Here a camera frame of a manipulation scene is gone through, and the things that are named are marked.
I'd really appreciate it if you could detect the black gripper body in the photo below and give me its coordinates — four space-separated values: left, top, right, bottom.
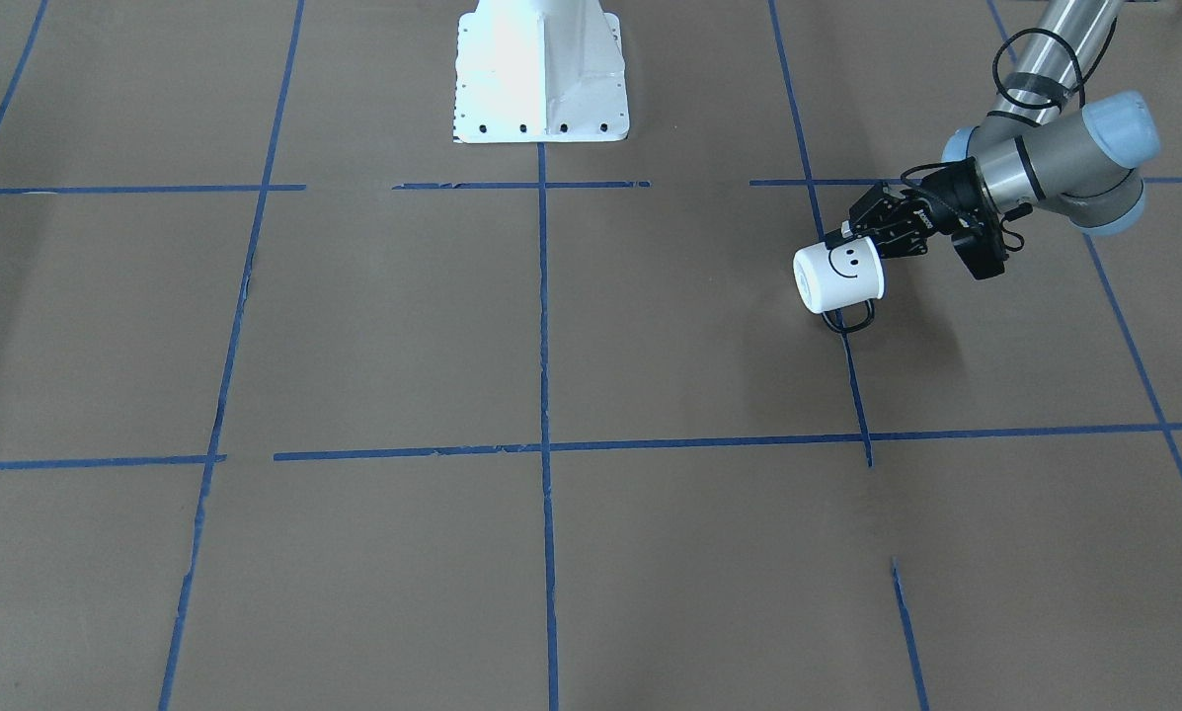
847 158 992 243

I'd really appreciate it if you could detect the white smiley face mug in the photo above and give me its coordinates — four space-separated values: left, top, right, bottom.
792 237 887 334

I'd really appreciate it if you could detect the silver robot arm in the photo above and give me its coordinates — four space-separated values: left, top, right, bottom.
824 1 1162 279

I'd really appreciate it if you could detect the brown paper table cover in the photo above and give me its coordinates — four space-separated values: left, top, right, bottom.
0 1 1182 710

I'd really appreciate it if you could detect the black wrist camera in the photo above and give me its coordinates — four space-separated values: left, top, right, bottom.
952 226 1007 280

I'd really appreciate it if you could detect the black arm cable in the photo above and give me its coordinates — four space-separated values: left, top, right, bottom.
897 9 1121 254

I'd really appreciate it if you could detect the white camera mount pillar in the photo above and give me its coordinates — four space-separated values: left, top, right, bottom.
452 1 631 144

